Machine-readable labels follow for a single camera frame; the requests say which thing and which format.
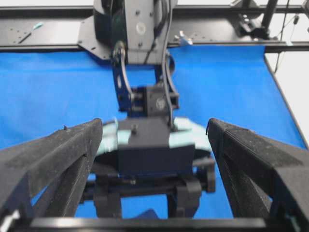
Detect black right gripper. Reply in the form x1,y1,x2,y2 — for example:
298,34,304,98
82,156,216,218

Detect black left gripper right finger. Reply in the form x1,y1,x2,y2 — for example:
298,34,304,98
207,118,309,225

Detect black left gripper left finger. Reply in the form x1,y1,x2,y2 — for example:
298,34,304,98
0,118,102,218

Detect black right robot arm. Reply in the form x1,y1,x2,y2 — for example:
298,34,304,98
79,0,216,218

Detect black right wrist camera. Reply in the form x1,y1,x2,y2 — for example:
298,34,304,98
117,117,195,176

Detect black aluminium frame rail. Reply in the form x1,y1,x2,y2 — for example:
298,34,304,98
0,5,309,53

